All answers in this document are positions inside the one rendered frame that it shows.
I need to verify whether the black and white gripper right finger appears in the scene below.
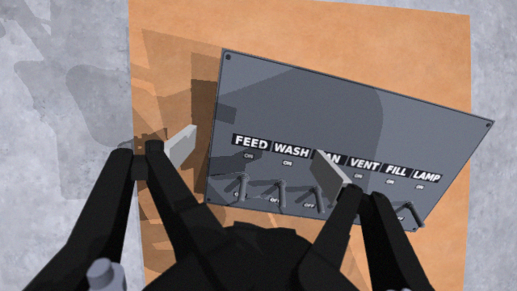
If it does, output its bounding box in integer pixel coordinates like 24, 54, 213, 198
292, 150, 435, 291

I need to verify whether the grey switch panel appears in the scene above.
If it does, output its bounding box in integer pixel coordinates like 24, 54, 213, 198
203, 48, 495, 233

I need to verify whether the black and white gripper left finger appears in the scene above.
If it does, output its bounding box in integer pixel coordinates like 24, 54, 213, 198
22, 124, 258, 291

